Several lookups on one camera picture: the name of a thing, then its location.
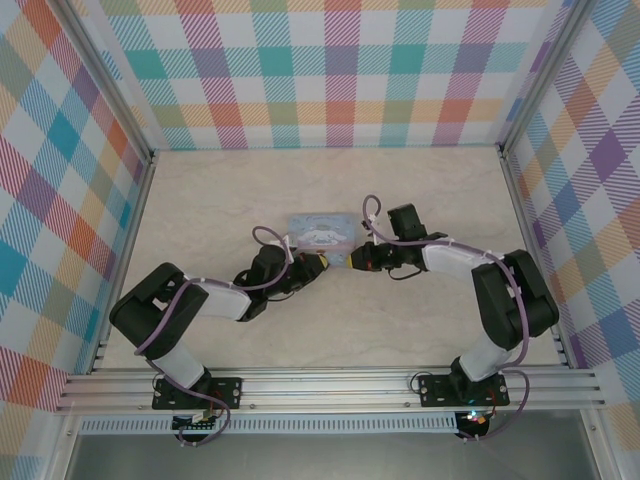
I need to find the thin black right gripper cable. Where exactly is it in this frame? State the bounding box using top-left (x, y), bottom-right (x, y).
top-left (387, 263), bottom-right (427, 282)

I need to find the aluminium frame post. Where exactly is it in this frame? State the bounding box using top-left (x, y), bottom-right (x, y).
top-left (47, 0), bottom-right (159, 169)
top-left (497, 0), bottom-right (599, 156)

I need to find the grey metal lower panel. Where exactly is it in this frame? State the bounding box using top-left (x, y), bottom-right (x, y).
top-left (64, 433), bottom-right (601, 480)

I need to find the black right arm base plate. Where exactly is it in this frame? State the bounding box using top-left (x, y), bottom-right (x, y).
top-left (417, 373), bottom-right (511, 407)

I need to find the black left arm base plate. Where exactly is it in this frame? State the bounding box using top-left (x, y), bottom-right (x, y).
top-left (151, 377), bottom-right (244, 411)

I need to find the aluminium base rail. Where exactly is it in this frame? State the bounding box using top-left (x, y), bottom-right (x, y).
top-left (54, 367), bottom-right (606, 414)

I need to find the white slotted cable duct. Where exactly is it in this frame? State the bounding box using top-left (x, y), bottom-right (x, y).
top-left (79, 412), bottom-right (459, 435)

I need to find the pastel cartoon tin box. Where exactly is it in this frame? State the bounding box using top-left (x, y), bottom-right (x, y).
top-left (288, 212), bottom-right (362, 269)

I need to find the aluminium side rail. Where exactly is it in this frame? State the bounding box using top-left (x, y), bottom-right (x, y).
top-left (498, 144), bottom-right (579, 371)
top-left (87, 149), bottom-right (159, 374)

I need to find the black controller board orange part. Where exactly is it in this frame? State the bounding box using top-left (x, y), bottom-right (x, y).
top-left (457, 409), bottom-right (494, 439)

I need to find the black controller board green connector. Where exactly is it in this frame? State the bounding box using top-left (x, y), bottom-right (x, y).
top-left (172, 412), bottom-right (220, 434)

